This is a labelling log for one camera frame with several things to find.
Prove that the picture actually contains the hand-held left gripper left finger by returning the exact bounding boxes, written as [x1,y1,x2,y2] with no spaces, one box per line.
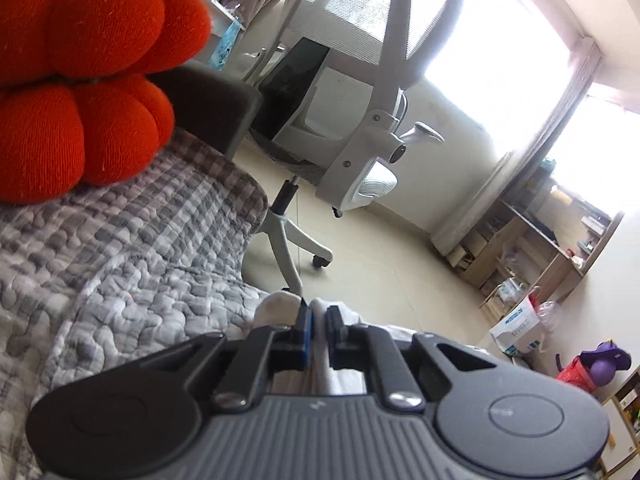
[145,299,315,409]

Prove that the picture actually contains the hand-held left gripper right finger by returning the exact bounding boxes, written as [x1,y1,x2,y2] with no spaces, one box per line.
[326,305,496,411]

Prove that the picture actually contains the white bear print sweatshirt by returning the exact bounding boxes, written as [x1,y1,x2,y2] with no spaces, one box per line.
[252,292,416,396]

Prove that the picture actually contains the white office chair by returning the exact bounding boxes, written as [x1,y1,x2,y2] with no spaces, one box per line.
[242,0,448,296]

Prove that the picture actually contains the white cardboard box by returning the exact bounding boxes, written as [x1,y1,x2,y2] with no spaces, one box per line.
[490,295,543,356]

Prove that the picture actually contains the grey quilted blanket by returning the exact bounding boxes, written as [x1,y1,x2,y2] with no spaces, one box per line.
[0,127,271,480]

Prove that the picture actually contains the clear plastic bag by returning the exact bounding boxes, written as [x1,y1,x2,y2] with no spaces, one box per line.
[535,300,563,336]

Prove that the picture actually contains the red patterned bag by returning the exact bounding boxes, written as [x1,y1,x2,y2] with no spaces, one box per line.
[556,355,601,391]

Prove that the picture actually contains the black computer case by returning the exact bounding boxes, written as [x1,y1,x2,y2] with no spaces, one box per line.
[250,37,331,143]

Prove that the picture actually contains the beige curtain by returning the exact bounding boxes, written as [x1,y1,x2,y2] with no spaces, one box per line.
[432,35,601,256]

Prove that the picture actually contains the purple toy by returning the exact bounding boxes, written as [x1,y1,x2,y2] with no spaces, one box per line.
[580,340,632,388]

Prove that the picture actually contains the wooden shelf desk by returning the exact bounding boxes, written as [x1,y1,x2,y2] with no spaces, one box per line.
[450,160,626,311]

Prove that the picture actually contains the white wooden cabinet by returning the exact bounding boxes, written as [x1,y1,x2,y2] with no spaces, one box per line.
[597,370,640,476]

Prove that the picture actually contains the light blue patterned bag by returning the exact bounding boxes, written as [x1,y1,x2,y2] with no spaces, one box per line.
[207,20,246,68]

